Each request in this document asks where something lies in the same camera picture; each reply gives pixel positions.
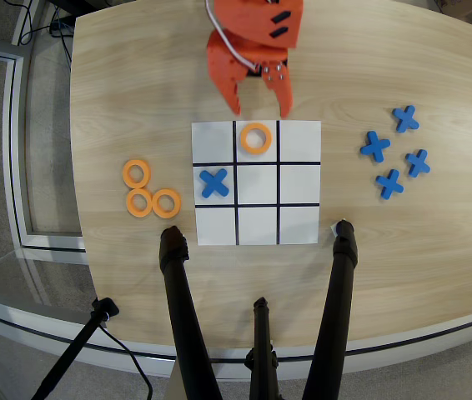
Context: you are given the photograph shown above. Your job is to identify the white tape piece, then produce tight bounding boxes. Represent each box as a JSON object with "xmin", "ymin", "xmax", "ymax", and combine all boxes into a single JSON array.
[{"xmin": 329, "ymin": 218, "xmax": 348, "ymax": 238}]

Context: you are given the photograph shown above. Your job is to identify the white metal floor frame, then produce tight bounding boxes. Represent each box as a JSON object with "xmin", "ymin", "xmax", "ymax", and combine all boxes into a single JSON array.
[{"xmin": 0, "ymin": 35, "xmax": 88, "ymax": 255}]

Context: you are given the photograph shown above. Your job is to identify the blue cross piece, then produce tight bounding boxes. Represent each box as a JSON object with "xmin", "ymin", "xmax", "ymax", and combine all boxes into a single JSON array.
[
  {"xmin": 392, "ymin": 104, "xmax": 420, "ymax": 134},
  {"xmin": 404, "ymin": 148, "xmax": 432, "ymax": 178},
  {"xmin": 375, "ymin": 168, "xmax": 404, "ymax": 200},
  {"xmin": 198, "ymin": 168, "xmax": 231, "ymax": 199},
  {"xmin": 359, "ymin": 130, "xmax": 391, "ymax": 163}
]

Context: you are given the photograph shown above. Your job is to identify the black tripod leg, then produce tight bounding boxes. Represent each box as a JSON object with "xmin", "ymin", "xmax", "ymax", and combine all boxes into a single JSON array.
[
  {"xmin": 244, "ymin": 296, "xmax": 281, "ymax": 400},
  {"xmin": 158, "ymin": 225, "xmax": 223, "ymax": 400},
  {"xmin": 301, "ymin": 219, "xmax": 359, "ymax": 400}
]

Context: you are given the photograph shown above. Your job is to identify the black cable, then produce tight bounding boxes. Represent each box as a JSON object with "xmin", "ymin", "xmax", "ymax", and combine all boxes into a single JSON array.
[{"xmin": 98, "ymin": 324, "xmax": 153, "ymax": 400}]

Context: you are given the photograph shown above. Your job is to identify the white tic-tac-toe grid sheet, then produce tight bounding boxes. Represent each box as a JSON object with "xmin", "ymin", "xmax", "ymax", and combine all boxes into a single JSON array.
[{"xmin": 191, "ymin": 119, "xmax": 323, "ymax": 247}]

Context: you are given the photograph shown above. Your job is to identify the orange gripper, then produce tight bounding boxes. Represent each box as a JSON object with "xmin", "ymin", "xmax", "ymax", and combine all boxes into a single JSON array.
[{"xmin": 206, "ymin": 31, "xmax": 295, "ymax": 119}]

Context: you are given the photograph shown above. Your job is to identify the black floor cables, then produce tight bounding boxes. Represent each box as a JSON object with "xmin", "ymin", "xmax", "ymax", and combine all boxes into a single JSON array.
[{"xmin": 17, "ymin": 0, "xmax": 74, "ymax": 68}]

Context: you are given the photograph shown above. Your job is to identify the orange ring piece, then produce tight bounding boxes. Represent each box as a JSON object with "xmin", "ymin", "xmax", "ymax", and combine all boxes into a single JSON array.
[
  {"xmin": 151, "ymin": 187, "xmax": 182, "ymax": 219},
  {"xmin": 125, "ymin": 187, "xmax": 154, "ymax": 218},
  {"xmin": 239, "ymin": 122, "xmax": 273, "ymax": 156},
  {"xmin": 121, "ymin": 158, "xmax": 153, "ymax": 189}
]

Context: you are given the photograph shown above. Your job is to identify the black stand pole with clamp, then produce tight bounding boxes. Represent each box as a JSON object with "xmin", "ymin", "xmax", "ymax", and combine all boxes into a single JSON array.
[{"xmin": 30, "ymin": 297, "xmax": 120, "ymax": 400}]

